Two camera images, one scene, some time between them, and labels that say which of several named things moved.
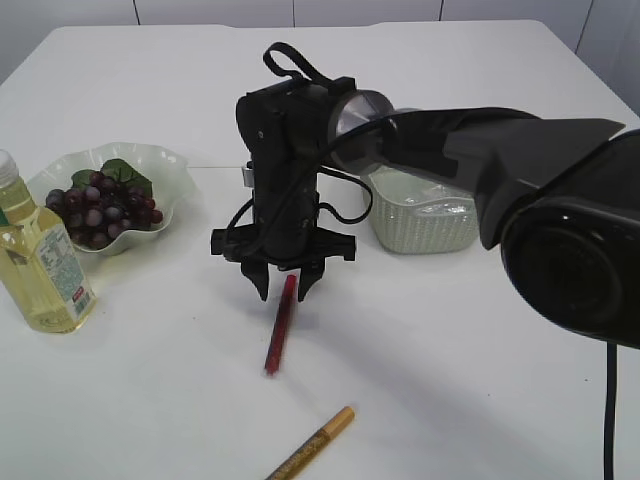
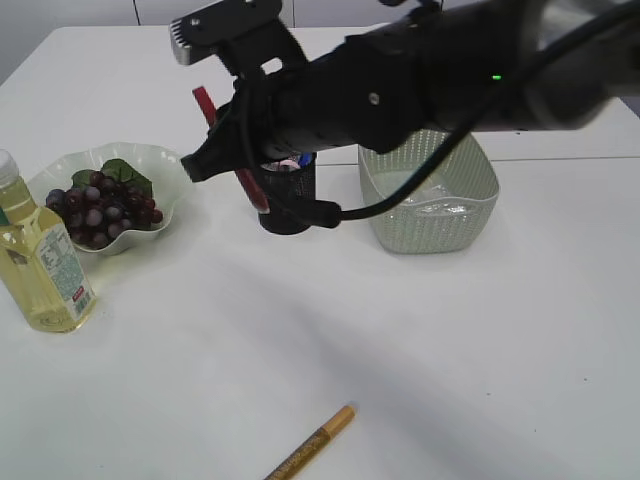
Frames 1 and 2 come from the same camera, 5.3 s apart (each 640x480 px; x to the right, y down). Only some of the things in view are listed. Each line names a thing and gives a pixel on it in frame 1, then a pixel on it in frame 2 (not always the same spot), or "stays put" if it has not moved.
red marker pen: (280, 330) -> (209, 112)
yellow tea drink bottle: (44, 284) stays put
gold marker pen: (312, 444) stays put
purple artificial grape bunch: (101, 206) stays put
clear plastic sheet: (435, 199) stays put
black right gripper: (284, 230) -> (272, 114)
